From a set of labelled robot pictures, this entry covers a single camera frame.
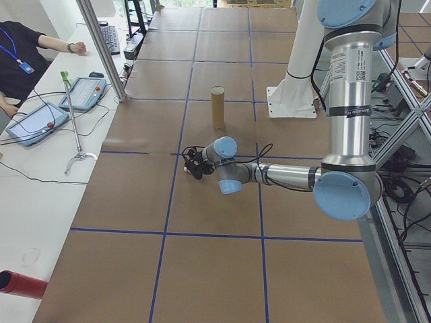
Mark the person's right forearm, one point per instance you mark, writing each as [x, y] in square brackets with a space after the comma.
[3, 98]

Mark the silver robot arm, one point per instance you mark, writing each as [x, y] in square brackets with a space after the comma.
[350, 117]

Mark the person's left forearm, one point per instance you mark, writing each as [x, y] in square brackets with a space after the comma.
[54, 43]

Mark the person's left hand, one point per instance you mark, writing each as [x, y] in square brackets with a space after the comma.
[80, 48]

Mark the person's right hand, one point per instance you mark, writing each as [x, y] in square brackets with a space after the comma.
[10, 110]

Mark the brown cardboard tube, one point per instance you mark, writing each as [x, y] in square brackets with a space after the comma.
[217, 111]

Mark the blue-grey teach pendant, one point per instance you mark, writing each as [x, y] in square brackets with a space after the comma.
[35, 124]
[82, 94]

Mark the black box white label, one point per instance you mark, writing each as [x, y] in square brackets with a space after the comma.
[133, 47]

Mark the black computer mouse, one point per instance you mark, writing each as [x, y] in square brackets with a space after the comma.
[96, 74]

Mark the black keyboard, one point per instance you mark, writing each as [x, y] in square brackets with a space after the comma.
[110, 39]

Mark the black metal rack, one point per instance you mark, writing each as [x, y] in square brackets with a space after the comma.
[134, 17]

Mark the white desk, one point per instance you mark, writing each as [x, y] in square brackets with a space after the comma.
[40, 208]

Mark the green wristwatch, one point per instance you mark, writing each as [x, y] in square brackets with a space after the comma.
[70, 47]

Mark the blue ID badge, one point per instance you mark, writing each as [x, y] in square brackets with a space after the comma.
[27, 68]

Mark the clear tape roll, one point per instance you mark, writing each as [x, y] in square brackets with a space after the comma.
[26, 260]

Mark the person in black shirt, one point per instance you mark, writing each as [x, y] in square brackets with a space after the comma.
[17, 77]

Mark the grey metal box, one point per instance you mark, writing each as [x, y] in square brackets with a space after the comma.
[395, 97]

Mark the red cylinder tube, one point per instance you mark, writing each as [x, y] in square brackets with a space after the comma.
[23, 285]

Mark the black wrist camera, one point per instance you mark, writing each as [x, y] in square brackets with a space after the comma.
[193, 152]

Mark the aluminium extrusion post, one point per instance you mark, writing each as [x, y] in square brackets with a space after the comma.
[101, 43]

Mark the V-shaped metal bar frame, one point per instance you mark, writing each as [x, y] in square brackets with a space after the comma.
[373, 249]

